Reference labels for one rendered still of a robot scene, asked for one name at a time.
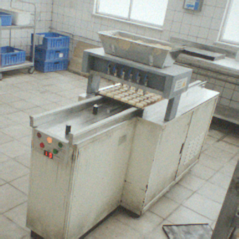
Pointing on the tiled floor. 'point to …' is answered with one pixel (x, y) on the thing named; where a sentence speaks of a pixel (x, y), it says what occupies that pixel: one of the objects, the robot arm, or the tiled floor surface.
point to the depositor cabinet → (163, 149)
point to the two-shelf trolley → (10, 43)
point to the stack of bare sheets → (188, 231)
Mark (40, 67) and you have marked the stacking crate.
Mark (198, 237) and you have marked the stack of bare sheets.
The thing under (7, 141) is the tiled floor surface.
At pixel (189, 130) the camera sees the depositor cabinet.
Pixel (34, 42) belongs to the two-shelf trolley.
